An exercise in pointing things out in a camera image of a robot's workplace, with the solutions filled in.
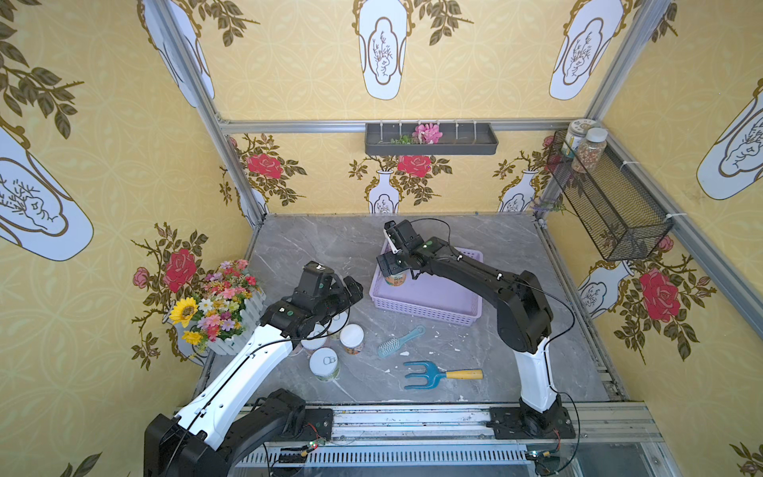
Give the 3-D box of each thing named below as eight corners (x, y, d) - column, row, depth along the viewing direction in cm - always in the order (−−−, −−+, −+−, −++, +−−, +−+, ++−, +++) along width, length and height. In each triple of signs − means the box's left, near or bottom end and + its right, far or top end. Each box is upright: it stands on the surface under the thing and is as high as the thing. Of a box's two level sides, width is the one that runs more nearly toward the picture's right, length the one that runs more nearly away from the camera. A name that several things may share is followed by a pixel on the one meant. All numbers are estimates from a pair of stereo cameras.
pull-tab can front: (310, 381, 82) (306, 375, 78) (314, 353, 87) (311, 347, 83) (337, 381, 82) (335, 375, 78) (340, 353, 87) (338, 347, 83)
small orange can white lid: (341, 355, 87) (338, 347, 82) (343, 333, 91) (341, 324, 86) (363, 355, 87) (361, 347, 82) (364, 333, 91) (362, 324, 86)
